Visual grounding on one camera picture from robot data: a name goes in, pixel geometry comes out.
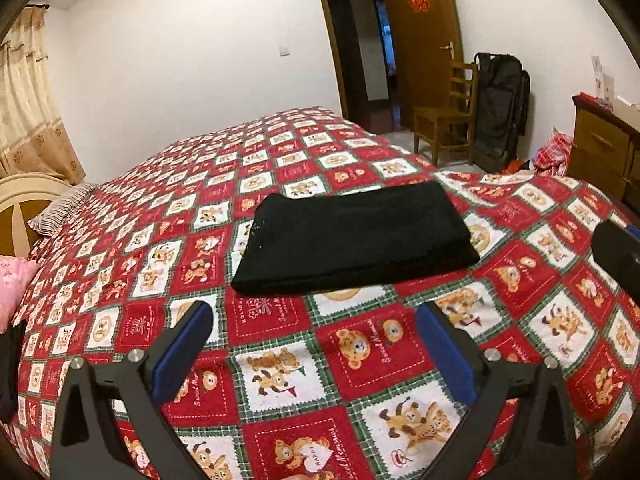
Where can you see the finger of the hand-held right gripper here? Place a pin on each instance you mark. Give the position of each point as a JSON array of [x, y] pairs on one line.
[[617, 255]]

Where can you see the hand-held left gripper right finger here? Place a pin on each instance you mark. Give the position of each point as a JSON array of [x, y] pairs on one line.
[[445, 355]]

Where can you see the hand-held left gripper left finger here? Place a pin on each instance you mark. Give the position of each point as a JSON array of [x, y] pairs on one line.
[[185, 350]]

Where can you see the black pants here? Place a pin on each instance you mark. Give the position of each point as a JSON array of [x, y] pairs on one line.
[[350, 240]]

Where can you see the wooden dresser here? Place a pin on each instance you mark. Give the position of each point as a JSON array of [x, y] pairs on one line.
[[600, 145]]

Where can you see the red printed bear blanket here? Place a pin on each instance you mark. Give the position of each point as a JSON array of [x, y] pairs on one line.
[[325, 360]]

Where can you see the red plaid cloth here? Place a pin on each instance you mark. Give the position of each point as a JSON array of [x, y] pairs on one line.
[[552, 152]]

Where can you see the orange cloth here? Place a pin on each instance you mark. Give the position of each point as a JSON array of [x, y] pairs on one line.
[[517, 166]]

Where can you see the white box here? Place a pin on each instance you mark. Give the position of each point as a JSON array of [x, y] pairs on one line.
[[627, 108]]

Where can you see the dark cloth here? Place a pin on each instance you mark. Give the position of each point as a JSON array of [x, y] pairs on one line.
[[11, 370]]

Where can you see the white card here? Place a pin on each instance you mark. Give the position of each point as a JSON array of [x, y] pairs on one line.
[[604, 77]]

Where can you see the pink pillow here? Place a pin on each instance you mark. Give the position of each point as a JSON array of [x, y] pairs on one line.
[[15, 285]]

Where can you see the black bag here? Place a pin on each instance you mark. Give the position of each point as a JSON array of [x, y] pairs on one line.
[[500, 110]]

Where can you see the striped pillow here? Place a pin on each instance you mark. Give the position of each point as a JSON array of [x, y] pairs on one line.
[[62, 207]]

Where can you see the cream bed headboard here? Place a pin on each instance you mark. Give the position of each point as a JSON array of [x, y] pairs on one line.
[[25, 200]]

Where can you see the wooden chair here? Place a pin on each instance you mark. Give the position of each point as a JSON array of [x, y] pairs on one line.
[[442, 120]]

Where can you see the wooden door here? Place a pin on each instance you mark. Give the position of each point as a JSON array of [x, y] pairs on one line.
[[425, 60]]

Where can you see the beige patterned curtain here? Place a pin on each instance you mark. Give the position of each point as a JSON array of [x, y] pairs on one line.
[[30, 100]]

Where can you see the wooden door frame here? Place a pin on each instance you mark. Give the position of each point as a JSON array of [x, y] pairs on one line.
[[332, 35]]

